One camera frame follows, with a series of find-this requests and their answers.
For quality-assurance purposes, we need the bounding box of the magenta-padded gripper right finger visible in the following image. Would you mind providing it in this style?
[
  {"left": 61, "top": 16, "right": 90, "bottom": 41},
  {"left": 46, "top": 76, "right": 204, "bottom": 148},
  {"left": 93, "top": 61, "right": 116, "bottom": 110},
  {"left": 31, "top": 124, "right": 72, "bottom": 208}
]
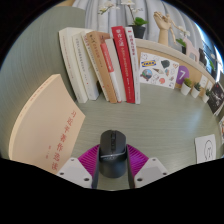
[{"left": 126, "top": 143, "right": 170, "bottom": 190}]

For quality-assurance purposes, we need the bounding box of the window with dark frame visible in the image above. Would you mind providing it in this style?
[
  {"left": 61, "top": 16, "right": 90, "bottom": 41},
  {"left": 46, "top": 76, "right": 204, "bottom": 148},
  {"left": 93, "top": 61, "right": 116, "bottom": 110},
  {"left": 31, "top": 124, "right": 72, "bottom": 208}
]
[{"left": 194, "top": 22, "right": 221, "bottom": 64}]

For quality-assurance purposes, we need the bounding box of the white book with red spine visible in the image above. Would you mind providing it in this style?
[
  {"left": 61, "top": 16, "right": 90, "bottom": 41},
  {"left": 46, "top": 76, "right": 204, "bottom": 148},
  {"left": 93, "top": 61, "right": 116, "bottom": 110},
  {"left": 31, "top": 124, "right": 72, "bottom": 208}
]
[{"left": 99, "top": 38, "right": 128, "bottom": 103}]

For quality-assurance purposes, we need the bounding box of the black wooden horse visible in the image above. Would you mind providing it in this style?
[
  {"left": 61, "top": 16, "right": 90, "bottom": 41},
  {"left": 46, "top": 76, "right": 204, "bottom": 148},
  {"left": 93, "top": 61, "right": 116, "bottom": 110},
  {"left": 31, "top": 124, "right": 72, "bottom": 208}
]
[{"left": 198, "top": 47, "right": 210, "bottom": 66}]

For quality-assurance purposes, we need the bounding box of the green desk partition panel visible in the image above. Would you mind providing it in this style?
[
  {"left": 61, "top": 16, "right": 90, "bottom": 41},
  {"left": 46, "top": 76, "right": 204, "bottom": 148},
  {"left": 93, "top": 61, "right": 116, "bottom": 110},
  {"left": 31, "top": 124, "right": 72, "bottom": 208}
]
[{"left": 0, "top": 6, "right": 88, "bottom": 158}]

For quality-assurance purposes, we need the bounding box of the white orchid in black pot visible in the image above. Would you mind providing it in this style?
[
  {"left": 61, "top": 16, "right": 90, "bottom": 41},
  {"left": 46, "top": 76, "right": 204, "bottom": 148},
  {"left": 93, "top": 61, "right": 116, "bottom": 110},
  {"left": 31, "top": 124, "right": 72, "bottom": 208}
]
[{"left": 97, "top": 0, "right": 149, "bottom": 40}]

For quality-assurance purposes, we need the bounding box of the white card with stickers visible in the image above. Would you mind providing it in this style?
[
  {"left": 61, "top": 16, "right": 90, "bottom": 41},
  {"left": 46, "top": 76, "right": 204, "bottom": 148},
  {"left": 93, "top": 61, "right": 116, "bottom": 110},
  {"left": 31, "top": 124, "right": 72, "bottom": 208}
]
[{"left": 138, "top": 51, "right": 180, "bottom": 90}]

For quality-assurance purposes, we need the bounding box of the small plant in white pot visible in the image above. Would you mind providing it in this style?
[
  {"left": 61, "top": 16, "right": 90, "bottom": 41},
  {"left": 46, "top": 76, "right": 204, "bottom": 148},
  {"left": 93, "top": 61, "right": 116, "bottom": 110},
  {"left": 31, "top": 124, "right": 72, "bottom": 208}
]
[
  {"left": 201, "top": 88, "right": 212, "bottom": 104},
  {"left": 180, "top": 77, "right": 193, "bottom": 97},
  {"left": 190, "top": 82, "right": 202, "bottom": 99}
]

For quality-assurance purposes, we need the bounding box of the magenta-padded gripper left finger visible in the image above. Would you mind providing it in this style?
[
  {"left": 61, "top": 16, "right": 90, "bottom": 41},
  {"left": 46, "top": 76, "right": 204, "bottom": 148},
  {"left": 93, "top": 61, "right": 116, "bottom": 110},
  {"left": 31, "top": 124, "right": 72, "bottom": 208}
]
[{"left": 56, "top": 143, "right": 101, "bottom": 190}]

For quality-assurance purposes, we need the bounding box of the beige book with red text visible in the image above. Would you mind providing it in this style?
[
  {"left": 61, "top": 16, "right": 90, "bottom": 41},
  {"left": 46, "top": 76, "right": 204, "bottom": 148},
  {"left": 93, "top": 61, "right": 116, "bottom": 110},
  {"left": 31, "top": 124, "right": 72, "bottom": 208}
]
[{"left": 8, "top": 73, "right": 86, "bottom": 175}]

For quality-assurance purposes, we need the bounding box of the white printed mouse pad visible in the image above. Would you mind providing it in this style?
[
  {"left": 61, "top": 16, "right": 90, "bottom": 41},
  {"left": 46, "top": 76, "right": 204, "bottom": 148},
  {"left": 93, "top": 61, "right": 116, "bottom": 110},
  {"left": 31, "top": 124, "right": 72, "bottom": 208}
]
[{"left": 194, "top": 133, "right": 218, "bottom": 164}]

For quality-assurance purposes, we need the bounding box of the wooden hand model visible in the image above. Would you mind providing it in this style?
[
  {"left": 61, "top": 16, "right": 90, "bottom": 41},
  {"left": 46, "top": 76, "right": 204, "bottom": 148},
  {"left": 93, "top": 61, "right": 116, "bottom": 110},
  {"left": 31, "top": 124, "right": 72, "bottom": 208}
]
[{"left": 153, "top": 10, "right": 176, "bottom": 47}]

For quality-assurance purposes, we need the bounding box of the pink wooden horse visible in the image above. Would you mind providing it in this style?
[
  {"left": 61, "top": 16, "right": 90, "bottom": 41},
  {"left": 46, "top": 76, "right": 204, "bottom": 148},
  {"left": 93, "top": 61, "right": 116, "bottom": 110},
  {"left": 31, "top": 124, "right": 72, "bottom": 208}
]
[{"left": 182, "top": 36, "right": 200, "bottom": 63}]

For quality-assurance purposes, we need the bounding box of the round purple number sign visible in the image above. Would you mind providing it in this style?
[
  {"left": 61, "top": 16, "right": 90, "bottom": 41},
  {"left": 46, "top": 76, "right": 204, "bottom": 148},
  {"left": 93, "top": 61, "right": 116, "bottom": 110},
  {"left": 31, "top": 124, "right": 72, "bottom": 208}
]
[{"left": 175, "top": 65, "right": 190, "bottom": 85}]

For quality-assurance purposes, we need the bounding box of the thick white book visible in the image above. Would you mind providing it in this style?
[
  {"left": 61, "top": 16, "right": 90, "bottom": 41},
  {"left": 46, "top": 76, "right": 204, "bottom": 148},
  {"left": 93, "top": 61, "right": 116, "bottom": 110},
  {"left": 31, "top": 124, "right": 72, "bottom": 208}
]
[{"left": 58, "top": 27, "right": 89, "bottom": 104}]

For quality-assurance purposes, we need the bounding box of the white orchid behind horses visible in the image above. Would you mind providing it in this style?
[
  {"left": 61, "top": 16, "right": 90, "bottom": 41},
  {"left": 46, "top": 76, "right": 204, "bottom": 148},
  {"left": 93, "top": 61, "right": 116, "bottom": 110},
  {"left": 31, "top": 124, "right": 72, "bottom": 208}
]
[{"left": 175, "top": 25, "right": 192, "bottom": 54}]

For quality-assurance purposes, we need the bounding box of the black computer mouse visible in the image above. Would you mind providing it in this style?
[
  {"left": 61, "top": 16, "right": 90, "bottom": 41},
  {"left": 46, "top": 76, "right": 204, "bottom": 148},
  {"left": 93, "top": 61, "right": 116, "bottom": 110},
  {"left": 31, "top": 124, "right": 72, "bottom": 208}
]
[{"left": 98, "top": 129, "right": 128, "bottom": 179}]

